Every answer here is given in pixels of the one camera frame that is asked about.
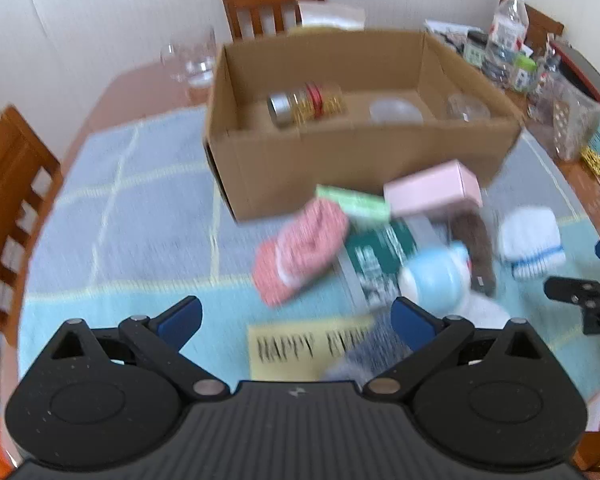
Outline white papers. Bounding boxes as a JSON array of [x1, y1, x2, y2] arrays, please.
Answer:
[[425, 19, 481, 42]]

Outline wine glass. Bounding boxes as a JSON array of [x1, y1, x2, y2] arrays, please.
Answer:
[[160, 25, 218, 87]]

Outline pink cardboard box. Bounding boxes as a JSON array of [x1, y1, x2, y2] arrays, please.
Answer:
[[383, 160, 483, 218]]

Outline glass jar with gold clips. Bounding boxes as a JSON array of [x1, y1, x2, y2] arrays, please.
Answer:
[[267, 82, 348, 128]]

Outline checked blue table mat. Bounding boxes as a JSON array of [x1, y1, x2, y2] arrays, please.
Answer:
[[17, 105, 600, 411]]

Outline clear plastic cup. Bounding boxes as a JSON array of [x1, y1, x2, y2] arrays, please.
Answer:
[[446, 94, 491, 122]]

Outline brown sock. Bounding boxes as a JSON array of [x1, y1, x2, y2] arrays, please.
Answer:
[[450, 210, 498, 296]]

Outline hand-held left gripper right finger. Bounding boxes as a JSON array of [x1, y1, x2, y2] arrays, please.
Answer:
[[362, 296, 548, 402]]

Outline black lid jar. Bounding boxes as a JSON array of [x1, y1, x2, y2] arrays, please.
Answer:
[[464, 31, 488, 66]]

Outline white plastic bag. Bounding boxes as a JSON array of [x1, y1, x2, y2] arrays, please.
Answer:
[[296, 0, 366, 31]]

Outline pink patterned sock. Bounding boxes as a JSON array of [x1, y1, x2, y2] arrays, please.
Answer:
[[252, 199, 351, 308]]

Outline clear water bottle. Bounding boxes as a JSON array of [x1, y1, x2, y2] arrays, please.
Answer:
[[482, 0, 530, 83]]

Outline green cotton swab box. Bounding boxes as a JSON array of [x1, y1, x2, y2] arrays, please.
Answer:
[[337, 217, 448, 311]]

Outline small green box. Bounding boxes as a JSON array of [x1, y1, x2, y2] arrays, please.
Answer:
[[315, 185, 392, 222]]

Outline green lid jar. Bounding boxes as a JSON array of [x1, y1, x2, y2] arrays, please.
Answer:
[[510, 54, 537, 92]]

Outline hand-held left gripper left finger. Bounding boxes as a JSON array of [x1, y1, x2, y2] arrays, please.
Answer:
[[50, 296, 231, 402]]

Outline clear plastic bag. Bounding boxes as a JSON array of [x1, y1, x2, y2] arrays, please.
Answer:
[[527, 67, 600, 161]]

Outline brown cardboard box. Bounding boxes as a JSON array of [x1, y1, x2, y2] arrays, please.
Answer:
[[202, 29, 525, 222]]

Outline dark red-edged board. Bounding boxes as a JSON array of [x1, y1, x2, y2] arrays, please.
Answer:
[[550, 40, 600, 116]]

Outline blue and white bottle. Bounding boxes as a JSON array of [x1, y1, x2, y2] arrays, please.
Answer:
[[399, 241, 473, 313]]

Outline gold foil packet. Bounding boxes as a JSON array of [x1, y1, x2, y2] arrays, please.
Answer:
[[580, 147, 600, 177]]

